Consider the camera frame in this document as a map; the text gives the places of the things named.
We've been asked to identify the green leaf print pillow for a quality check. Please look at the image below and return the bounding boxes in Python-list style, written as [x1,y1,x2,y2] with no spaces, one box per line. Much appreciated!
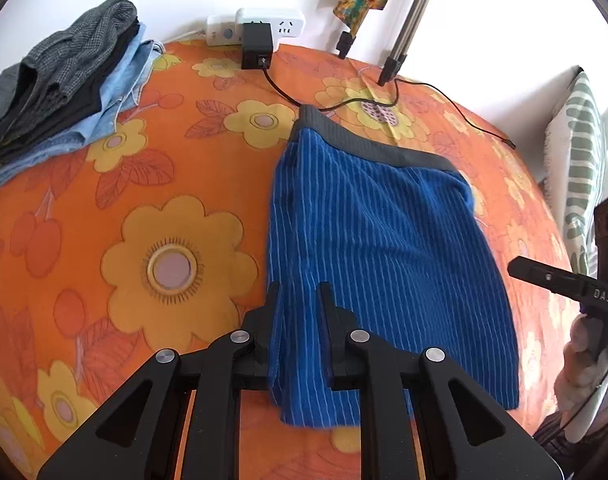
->
[543,67,608,281]

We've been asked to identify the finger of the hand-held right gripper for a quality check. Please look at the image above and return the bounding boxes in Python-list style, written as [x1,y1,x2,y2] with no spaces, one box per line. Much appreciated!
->
[508,256,592,307]

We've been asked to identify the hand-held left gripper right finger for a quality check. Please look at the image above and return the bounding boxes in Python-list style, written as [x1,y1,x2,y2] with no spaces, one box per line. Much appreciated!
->
[317,282,568,480]

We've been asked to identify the metal tripod legs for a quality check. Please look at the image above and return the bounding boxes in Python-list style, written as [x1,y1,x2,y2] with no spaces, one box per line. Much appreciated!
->
[336,0,448,87]

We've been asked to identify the black power adapter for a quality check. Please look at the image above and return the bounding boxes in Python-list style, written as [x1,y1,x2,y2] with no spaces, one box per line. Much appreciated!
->
[240,22,275,71]

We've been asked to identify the large white power strip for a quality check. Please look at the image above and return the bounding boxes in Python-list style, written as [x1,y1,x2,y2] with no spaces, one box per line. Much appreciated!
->
[235,7,305,40]

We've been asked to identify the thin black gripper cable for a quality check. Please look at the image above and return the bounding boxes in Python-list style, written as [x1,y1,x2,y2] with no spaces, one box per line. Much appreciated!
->
[535,352,608,443]

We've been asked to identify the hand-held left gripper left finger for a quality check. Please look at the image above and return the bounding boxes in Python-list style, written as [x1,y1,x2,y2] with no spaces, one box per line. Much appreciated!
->
[36,282,281,480]

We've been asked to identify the person's right forearm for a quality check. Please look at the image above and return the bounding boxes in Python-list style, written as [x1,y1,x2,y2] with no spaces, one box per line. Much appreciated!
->
[554,377,607,444]

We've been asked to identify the grey tweed garment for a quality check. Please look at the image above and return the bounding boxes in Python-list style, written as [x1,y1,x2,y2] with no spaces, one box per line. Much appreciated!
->
[0,0,140,127]

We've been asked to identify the person's right hand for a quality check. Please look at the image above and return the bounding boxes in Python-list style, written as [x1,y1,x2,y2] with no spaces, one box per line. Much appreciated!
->
[563,310,608,392]

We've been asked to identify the black folded garment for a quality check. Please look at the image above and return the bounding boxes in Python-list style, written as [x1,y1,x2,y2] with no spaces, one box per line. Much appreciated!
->
[0,20,143,171]

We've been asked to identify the stack of folded clothes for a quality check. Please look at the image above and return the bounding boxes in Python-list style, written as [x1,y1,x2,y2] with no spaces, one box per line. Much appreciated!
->
[0,37,166,194]

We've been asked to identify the blue striped pants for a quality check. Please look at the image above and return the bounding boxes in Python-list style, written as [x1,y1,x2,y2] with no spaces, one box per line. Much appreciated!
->
[266,105,521,431]

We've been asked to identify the white power strip cable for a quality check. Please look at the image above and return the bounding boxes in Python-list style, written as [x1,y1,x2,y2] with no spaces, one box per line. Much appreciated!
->
[161,28,210,44]

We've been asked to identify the black adapter cable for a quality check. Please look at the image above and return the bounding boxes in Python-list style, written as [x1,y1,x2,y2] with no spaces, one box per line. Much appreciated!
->
[260,66,516,150]

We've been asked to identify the orange floral bedsheet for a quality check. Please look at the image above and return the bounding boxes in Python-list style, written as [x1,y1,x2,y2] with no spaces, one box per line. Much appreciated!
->
[0,40,605,480]

